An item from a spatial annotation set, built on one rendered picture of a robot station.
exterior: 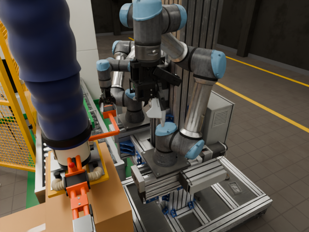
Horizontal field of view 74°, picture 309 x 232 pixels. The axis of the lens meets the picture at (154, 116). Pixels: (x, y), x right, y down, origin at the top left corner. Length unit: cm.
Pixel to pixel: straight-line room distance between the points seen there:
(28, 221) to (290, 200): 243
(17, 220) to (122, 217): 88
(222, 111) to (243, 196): 107
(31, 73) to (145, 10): 51
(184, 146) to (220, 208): 118
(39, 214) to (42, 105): 101
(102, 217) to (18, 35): 85
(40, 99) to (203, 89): 69
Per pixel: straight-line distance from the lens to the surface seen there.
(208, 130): 147
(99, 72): 127
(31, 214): 182
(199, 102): 98
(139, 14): 57
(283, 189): 282
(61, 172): 122
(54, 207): 126
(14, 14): 85
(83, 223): 85
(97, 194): 124
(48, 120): 99
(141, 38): 58
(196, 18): 115
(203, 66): 95
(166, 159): 117
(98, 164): 120
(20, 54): 88
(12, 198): 281
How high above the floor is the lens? 189
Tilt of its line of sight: 31 degrees down
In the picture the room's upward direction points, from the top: straight up
